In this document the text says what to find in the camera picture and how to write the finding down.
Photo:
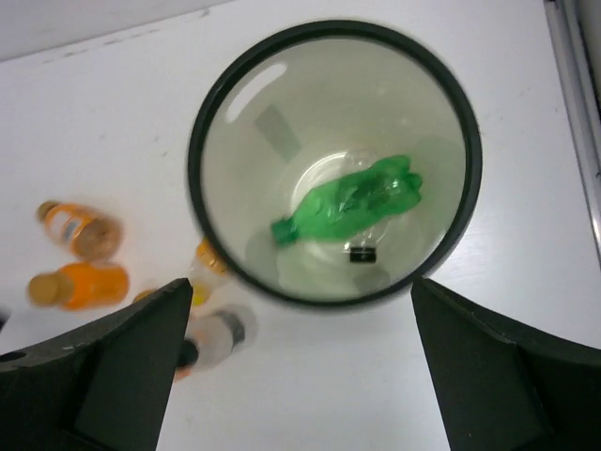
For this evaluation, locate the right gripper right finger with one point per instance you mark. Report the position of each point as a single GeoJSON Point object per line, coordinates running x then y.
{"type": "Point", "coordinates": [501, 384]}

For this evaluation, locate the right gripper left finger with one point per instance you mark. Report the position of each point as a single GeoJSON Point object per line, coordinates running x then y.
{"type": "Point", "coordinates": [102, 386]}

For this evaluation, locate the orange juice bottle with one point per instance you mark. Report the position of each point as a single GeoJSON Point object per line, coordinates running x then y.
{"type": "Point", "coordinates": [80, 286]}
{"type": "Point", "coordinates": [87, 233]}

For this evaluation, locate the clear bottle black cap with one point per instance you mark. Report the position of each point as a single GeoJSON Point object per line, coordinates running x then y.
{"type": "Point", "coordinates": [213, 338]}

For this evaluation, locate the clear bottle yellow cap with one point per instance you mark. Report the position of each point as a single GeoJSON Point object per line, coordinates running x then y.
{"type": "Point", "coordinates": [207, 272]}

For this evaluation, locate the green plastic bottle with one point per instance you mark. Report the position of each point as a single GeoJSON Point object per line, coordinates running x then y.
{"type": "Point", "coordinates": [339, 209]}

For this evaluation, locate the white bin with black rim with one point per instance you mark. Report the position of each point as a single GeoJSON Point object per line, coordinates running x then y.
{"type": "Point", "coordinates": [306, 107]}

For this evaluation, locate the aluminium right side rail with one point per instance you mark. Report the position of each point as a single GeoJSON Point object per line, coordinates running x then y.
{"type": "Point", "coordinates": [578, 89]}

